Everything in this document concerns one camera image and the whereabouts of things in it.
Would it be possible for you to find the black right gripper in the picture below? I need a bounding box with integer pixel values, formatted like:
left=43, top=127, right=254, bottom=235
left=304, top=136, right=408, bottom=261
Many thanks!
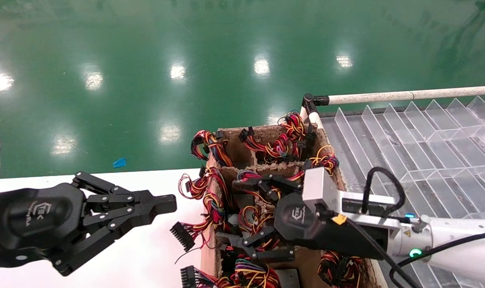
left=216, top=173, right=389, bottom=263

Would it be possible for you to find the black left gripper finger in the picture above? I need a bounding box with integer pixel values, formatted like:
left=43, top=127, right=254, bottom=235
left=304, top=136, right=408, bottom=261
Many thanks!
left=72, top=171, right=178, bottom=220

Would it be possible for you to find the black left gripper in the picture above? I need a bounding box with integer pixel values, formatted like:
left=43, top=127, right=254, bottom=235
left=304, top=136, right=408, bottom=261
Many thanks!
left=0, top=182, right=167, bottom=277

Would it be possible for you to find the power supply with coloured wires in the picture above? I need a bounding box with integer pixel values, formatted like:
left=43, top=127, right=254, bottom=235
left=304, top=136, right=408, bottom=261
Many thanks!
left=237, top=170, right=267, bottom=182
left=180, top=257, right=303, bottom=288
left=190, top=129, right=234, bottom=168
left=178, top=165, right=233, bottom=200
left=289, top=144, right=340, bottom=182
left=317, top=250, right=364, bottom=288
left=238, top=203, right=276, bottom=237
left=238, top=110, right=318, bottom=164
left=170, top=191, right=235, bottom=264

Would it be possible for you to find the brown cardboard divider box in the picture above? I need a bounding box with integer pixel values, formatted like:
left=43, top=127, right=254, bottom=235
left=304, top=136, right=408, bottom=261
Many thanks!
left=200, top=124, right=387, bottom=288

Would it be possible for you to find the clear acrylic divider tray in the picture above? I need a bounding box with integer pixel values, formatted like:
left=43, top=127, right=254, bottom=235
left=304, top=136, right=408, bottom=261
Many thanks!
left=334, top=96, right=485, bottom=288

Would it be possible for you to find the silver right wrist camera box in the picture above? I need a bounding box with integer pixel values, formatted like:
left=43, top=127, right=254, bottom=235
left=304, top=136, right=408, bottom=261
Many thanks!
left=302, top=167, right=403, bottom=230

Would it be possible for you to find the black looped camera cable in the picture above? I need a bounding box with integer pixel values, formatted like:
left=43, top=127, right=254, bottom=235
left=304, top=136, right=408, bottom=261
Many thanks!
left=361, top=167, right=407, bottom=218

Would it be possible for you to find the white pipe cart frame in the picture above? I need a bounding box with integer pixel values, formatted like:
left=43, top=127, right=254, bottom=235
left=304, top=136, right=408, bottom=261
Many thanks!
left=301, top=85, right=485, bottom=130

